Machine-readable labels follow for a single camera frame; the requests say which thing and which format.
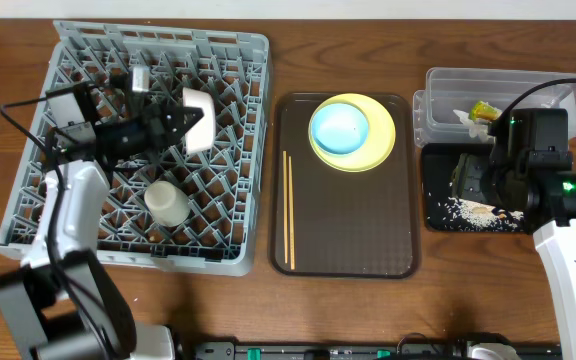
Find white pink-rimmed bowl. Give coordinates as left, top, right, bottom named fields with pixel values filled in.
left=182, top=88, right=216, bottom=154

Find rice food scraps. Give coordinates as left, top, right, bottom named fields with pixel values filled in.
left=424, top=192, right=524, bottom=233

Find clear plastic wrap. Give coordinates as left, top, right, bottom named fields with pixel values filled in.
left=453, top=109, right=492, bottom=143

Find green orange snack wrapper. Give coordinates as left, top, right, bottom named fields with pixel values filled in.
left=468, top=101, right=503, bottom=122

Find white cup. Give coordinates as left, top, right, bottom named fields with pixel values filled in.
left=144, top=181, right=191, bottom=227

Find light blue bowl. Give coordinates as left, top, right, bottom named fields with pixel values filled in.
left=309, top=103, right=369, bottom=155

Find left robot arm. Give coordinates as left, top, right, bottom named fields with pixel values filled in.
left=0, top=75, right=216, bottom=359

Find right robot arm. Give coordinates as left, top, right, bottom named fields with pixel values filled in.
left=452, top=108, right=576, bottom=359

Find black rectangular waste tray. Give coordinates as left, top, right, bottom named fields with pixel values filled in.
left=420, top=142, right=534, bottom=234

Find clear plastic waste bin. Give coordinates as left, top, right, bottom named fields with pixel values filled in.
left=413, top=67, right=576, bottom=148

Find grey plastic dishwasher rack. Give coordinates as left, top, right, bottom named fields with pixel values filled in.
left=0, top=21, right=271, bottom=276

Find yellow round plate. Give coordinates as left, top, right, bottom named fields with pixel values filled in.
left=308, top=93, right=396, bottom=172

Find wooden chopstick left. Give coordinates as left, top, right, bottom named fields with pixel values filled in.
left=282, top=150, right=289, bottom=264

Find wooden chopstick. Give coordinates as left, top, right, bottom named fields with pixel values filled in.
left=288, top=156, right=296, bottom=270
left=282, top=150, right=289, bottom=264

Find dark brown serving tray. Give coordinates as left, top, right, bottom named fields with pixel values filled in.
left=269, top=93, right=420, bottom=279

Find wooden chopstick right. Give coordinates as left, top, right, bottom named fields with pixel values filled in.
left=288, top=156, right=296, bottom=270

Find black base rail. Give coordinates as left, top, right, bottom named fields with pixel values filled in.
left=194, top=341, right=562, bottom=360

